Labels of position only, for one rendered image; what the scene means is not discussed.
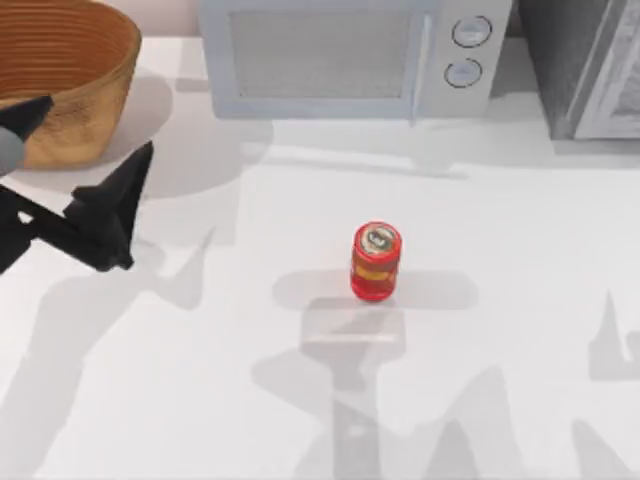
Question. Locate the pale grey rounded box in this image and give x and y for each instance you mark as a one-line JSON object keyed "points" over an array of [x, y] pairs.
{"points": [[9, 150]]}

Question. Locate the pale microwave oven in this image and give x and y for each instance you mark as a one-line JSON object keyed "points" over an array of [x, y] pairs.
{"points": [[465, 100]]}

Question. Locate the round microwave knob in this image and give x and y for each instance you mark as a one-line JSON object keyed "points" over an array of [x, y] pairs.
{"points": [[472, 31], [463, 73]]}

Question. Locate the grey cabinet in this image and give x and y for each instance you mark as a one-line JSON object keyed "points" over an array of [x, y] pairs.
{"points": [[550, 65]]}

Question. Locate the woven wooden basket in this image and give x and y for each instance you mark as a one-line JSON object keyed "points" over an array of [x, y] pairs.
{"points": [[75, 75]]}

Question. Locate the red can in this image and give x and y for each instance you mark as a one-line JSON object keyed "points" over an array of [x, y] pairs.
{"points": [[376, 265]]}

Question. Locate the pale microwave door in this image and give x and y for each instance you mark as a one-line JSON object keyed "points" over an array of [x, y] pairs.
{"points": [[310, 55]]}

